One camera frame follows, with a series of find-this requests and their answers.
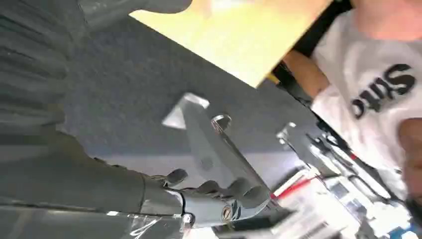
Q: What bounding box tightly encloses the blue object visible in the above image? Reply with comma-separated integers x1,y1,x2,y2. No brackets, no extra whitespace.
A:
388,225,422,239

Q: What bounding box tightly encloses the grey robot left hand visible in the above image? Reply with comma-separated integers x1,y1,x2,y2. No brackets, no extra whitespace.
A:
277,122,330,175

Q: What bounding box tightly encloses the yellow flat parcel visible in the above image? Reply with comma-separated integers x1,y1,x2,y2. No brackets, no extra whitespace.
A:
129,0,334,89

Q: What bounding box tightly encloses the ribbed grey right arm sleeve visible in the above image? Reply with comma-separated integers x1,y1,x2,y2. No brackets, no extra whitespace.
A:
0,0,82,149

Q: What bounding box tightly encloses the grey cover with shiny tape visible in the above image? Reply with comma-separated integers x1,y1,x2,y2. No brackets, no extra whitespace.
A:
0,205,185,239

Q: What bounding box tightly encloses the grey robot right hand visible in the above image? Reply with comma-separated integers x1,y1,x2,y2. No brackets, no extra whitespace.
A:
0,0,272,229

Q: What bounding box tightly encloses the person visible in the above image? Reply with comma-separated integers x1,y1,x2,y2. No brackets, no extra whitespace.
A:
283,0,422,212

